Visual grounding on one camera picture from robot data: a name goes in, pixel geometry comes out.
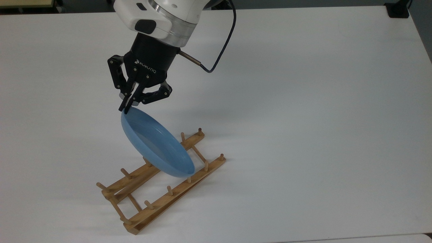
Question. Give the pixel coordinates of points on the light wooden desk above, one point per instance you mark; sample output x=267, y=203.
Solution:
x=23, y=2

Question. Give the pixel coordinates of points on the blue round plate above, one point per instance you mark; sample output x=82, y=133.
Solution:
x=155, y=145

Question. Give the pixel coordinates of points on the wooden plate rack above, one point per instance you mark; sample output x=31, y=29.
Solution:
x=158, y=202

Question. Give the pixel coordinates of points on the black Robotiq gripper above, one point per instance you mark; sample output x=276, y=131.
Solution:
x=150, y=60

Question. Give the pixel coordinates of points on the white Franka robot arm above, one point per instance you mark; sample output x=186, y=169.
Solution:
x=168, y=13

